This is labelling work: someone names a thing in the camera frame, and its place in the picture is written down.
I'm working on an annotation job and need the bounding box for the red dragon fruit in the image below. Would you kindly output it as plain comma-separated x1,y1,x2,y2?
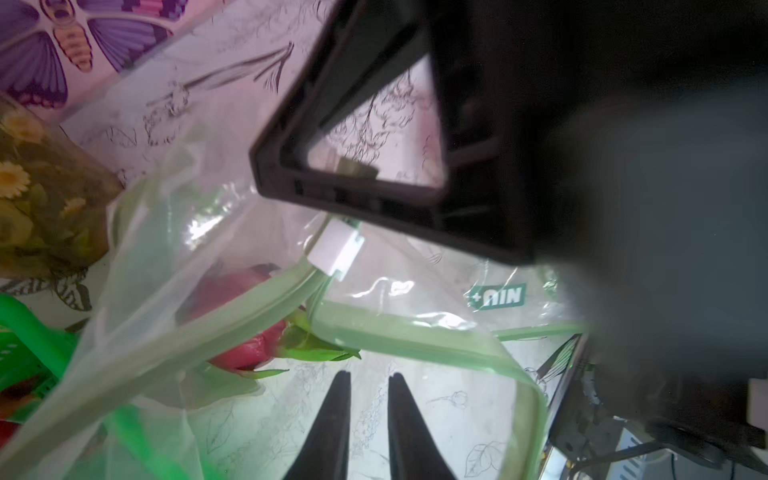
176,263,362,380

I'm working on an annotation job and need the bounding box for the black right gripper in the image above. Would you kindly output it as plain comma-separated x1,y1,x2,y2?
539,1,767,429

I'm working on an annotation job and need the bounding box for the clear zip-top bag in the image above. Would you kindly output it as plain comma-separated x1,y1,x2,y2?
1,123,579,479

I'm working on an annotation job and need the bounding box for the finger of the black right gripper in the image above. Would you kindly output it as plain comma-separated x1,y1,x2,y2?
249,1,600,264

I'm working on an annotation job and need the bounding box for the green plastic basket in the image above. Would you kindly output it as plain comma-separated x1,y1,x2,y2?
1,294,187,479

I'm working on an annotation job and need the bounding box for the potted green leafy plant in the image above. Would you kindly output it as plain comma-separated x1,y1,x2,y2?
1,97,123,279

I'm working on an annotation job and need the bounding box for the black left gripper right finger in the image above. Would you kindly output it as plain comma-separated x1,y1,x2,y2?
387,373,456,480

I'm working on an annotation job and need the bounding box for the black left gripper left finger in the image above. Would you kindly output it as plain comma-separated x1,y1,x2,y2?
283,371,351,480

